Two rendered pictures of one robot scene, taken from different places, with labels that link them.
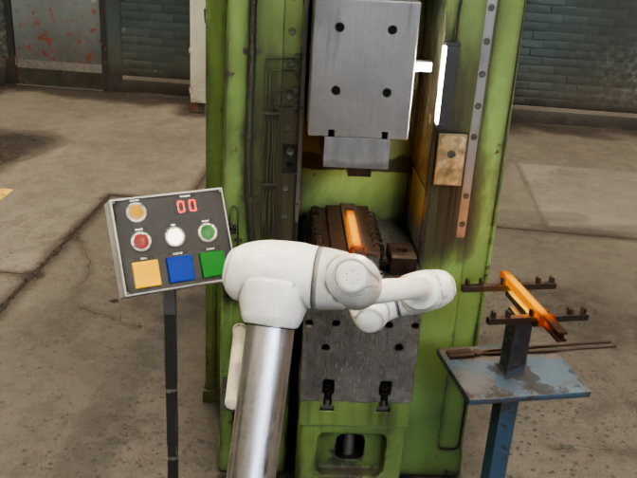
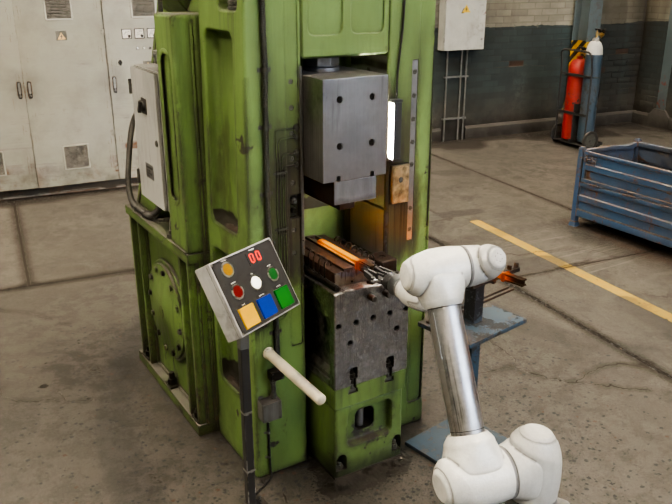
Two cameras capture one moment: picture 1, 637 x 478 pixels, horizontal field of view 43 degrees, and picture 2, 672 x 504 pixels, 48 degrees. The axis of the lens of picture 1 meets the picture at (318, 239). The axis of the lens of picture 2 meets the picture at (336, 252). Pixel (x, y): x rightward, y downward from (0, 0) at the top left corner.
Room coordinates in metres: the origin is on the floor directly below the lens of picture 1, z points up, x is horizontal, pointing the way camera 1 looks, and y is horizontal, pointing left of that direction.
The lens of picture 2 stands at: (-0.20, 1.34, 2.14)
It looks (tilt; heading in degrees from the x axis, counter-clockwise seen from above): 20 degrees down; 332
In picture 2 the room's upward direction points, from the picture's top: straight up
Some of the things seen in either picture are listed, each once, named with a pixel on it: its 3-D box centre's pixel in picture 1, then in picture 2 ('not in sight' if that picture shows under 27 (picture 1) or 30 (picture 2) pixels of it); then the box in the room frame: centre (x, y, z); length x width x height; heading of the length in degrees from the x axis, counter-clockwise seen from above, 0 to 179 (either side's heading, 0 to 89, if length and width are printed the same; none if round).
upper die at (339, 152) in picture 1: (351, 134); (328, 179); (2.55, -0.09, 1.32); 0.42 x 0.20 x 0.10; 3
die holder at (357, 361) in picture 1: (354, 303); (338, 310); (2.56, -0.14, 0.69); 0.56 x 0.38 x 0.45; 3
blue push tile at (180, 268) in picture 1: (180, 268); (266, 306); (2.11, 0.40, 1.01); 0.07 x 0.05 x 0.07; 118
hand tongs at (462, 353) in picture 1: (533, 349); (472, 304); (2.34, -0.73, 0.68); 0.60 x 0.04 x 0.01; 104
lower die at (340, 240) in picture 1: (343, 236); (328, 258); (2.55, -0.09, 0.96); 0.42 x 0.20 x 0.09; 3
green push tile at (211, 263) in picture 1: (212, 264); (283, 297); (2.16, 0.31, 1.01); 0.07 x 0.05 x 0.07; 118
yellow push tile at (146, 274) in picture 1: (146, 274); (248, 316); (2.07, 0.48, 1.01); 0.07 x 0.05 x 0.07; 118
